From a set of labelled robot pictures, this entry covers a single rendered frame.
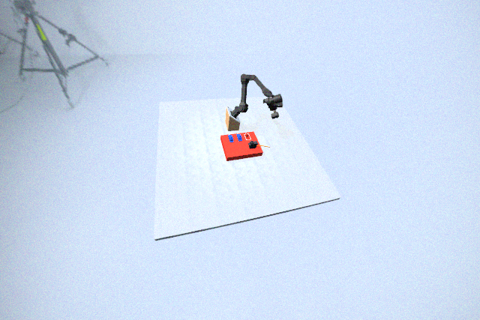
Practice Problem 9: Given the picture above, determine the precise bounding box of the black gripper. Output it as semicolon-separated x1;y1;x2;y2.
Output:
268;103;279;119

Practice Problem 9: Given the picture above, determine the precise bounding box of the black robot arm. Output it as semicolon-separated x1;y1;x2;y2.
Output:
230;74;284;118

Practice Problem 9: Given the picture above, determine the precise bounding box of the red flat panel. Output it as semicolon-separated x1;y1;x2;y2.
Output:
220;132;263;161

